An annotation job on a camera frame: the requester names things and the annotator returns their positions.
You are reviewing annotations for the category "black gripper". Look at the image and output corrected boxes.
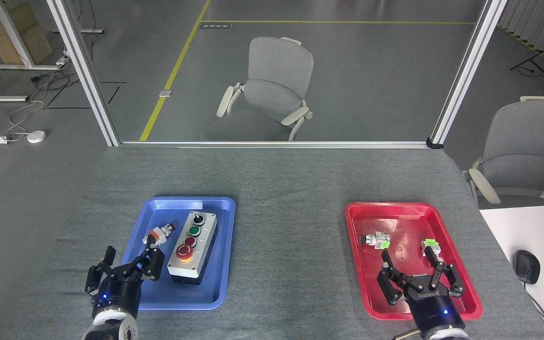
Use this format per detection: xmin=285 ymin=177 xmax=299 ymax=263
xmin=85 ymin=235 xmax=165 ymax=318
xmin=377 ymin=249 xmax=466 ymax=337

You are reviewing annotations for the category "white curtain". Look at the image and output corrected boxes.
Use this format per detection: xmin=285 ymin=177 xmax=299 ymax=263
xmin=498 ymin=0 xmax=544 ymax=78

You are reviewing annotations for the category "cardboard box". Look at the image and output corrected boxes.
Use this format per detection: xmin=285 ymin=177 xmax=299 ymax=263
xmin=0 ymin=25 xmax=53 ymax=66
xmin=0 ymin=2 xmax=38 ymax=35

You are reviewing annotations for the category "blue plastic tray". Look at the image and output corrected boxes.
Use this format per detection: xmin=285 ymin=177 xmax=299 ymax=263
xmin=120 ymin=196 xmax=236 ymax=311

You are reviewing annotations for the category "white desk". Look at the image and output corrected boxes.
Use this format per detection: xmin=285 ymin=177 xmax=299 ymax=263
xmin=479 ymin=204 xmax=544 ymax=340

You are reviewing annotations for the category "grey control box with buttons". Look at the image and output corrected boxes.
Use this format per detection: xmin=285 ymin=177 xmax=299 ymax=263
xmin=166 ymin=211 xmax=219 ymax=286

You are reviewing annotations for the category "red push button switch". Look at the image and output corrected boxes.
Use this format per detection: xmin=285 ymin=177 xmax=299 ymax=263
xmin=142 ymin=223 xmax=176 ymax=247

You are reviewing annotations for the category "red plastic tray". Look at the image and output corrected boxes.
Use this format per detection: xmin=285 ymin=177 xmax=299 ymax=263
xmin=344 ymin=202 xmax=483 ymax=321

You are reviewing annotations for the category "silver aluminium post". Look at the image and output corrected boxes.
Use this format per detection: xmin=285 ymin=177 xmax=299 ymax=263
xmin=46 ymin=0 xmax=121 ymax=147
xmin=427 ymin=0 xmax=509 ymax=149

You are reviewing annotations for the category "silver aluminium rail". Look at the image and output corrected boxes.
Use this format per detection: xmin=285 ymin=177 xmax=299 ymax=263
xmin=120 ymin=141 xmax=431 ymax=149

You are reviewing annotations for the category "black selector switch green block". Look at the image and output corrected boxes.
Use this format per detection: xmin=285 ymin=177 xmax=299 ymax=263
xmin=359 ymin=232 xmax=391 ymax=250

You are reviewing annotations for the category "grey office chair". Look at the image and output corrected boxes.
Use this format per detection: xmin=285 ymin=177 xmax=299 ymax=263
xmin=462 ymin=96 xmax=544 ymax=210
xmin=200 ymin=37 xmax=314 ymax=142

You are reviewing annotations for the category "white cable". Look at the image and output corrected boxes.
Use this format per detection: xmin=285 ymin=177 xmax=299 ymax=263
xmin=7 ymin=59 xmax=65 ymax=141

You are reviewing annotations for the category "black computer mouse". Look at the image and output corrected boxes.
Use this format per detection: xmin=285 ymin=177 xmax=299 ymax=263
xmin=513 ymin=250 xmax=541 ymax=285

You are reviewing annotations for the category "green push button switch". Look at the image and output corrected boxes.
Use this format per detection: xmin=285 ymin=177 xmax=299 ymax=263
xmin=421 ymin=239 xmax=442 ymax=258

